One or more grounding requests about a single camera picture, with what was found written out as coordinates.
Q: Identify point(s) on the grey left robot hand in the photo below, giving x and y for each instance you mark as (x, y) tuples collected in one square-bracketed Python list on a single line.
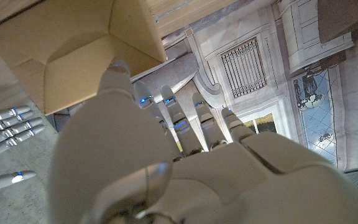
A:
[(197, 186)]

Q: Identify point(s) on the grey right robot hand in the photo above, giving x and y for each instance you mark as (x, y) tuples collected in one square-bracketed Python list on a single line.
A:
[(8, 133)]

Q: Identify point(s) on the brown cardboard box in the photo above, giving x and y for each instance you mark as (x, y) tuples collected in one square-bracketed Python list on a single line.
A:
[(73, 46)]

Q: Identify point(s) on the printed living room backdrop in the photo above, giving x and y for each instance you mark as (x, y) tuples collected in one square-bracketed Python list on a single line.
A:
[(259, 62)]

